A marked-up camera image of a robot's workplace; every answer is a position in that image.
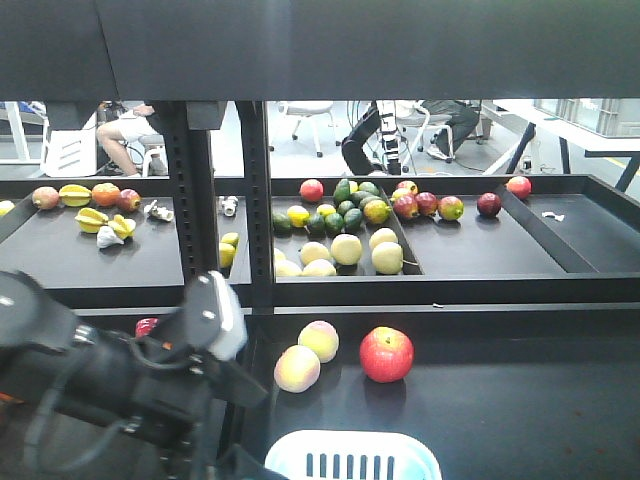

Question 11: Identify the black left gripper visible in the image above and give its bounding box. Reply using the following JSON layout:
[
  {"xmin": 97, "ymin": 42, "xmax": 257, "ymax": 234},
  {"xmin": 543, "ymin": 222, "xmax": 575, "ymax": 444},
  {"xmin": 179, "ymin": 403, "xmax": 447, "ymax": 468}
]
[{"xmin": 119, "ymin": 272, "xmax": 267, "ymax": 445}]

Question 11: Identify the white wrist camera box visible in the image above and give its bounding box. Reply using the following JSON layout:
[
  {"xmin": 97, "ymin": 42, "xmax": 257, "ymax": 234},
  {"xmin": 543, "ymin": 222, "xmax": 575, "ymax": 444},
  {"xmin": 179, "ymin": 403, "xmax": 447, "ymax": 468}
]
[{"xmin": 208, "ymin": 270, "xmax": 247, "ymax": 361}]

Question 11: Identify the light blue plastic basket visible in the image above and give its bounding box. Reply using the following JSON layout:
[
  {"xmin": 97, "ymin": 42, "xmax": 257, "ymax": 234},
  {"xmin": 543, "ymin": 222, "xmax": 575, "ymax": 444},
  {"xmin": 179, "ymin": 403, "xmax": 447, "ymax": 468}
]
[{"xmin": 264, "ymin": 430, "xmax": 442, "ymax": 479}]

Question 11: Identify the black wooden produce stand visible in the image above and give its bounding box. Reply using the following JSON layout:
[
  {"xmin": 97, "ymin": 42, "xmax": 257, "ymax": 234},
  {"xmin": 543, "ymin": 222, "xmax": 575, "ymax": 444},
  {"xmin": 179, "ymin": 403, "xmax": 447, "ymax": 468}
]
[{"xmin": 1, "ymin": 1, "xmax": 639, "ymax": 479}]

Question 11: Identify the pale peach front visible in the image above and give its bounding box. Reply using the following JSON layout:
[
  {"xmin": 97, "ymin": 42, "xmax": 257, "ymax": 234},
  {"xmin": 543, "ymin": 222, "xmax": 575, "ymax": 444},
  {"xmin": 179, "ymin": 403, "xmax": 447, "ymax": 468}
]
[{"xmin": 274, "ymin": 345, "xmax": 321, "ymax": 393}]

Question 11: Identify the red bell pepper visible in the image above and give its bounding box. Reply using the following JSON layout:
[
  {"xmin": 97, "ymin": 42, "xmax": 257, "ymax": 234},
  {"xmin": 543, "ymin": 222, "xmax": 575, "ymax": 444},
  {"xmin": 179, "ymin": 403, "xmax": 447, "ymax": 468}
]
[{"xmin": 135, "ymin": 317, "xmax": 159, "ymax": 338}]

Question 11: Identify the yellow starfruit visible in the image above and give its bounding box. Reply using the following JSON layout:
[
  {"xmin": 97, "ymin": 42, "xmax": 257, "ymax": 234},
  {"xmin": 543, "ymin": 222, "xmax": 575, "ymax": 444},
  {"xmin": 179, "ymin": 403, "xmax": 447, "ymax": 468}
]
[{"xmin": 75, "ymin": 207, "xmax": 109, "ymax": 234}]

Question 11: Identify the pale peach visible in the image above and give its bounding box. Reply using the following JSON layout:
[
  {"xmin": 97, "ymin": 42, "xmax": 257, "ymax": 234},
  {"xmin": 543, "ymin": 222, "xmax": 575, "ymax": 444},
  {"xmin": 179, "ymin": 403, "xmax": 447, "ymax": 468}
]
[
  {"xmin": 274, "ymin": 345, "xmax": 321, "ymax": 393},
  {"xmin": 298, "ymin": 320, "xmax": 339, "ymax": 363}
]

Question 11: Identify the pale peach rear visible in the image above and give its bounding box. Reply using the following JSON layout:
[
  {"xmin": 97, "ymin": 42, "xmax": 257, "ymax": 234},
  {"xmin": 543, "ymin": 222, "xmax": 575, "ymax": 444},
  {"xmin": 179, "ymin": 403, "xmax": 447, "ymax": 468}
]
[{"xmin": 298, "ymin": 320, "xmax": 339, "ymax": 363}]

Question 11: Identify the white office chair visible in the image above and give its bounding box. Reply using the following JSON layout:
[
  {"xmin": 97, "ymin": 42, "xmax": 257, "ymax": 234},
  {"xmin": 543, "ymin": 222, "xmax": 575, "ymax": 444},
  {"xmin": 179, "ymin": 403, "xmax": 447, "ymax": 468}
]
[{"xmin": 268, "ymin": 100, "xmax": 341, "ymax": 158}]

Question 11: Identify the white garlic bulb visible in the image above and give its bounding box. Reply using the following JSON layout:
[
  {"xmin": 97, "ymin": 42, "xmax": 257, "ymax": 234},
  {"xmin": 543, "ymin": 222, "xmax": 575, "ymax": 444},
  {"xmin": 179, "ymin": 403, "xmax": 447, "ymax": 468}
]
[{"xmin": 96, "ymin": 225, "xmax": 124, "ymax": 249}]

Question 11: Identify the black background robot arm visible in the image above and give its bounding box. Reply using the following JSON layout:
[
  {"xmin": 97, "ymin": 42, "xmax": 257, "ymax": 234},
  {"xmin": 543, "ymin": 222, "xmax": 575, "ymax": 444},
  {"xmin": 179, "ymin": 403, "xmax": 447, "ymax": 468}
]
[{"xmin": 341, "ymin": 100, "xmax": 402, "ymax": 176}]

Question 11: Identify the bright red apple right tray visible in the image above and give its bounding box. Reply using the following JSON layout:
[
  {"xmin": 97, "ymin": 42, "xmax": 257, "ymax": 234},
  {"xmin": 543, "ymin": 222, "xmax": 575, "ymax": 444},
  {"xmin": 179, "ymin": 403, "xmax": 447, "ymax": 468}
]
[{"xmin": 359, "ymin": 326, "xmax": 415, "ymax": 383}]

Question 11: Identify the seated person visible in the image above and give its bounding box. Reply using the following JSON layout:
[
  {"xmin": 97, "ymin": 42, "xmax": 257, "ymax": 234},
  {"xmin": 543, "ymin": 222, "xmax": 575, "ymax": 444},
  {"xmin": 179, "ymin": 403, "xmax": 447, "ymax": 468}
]
[{"xmin": 96, "ymin": 103, "xmax": 161, "ymax": 177}]

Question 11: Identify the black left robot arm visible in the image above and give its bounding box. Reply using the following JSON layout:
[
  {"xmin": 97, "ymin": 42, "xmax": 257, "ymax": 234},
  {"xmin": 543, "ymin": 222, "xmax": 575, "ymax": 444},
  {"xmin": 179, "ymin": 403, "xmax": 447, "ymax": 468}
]
[{"xmin": 1, "ymin": 271, "xmax": 267, "ymax": 446}]

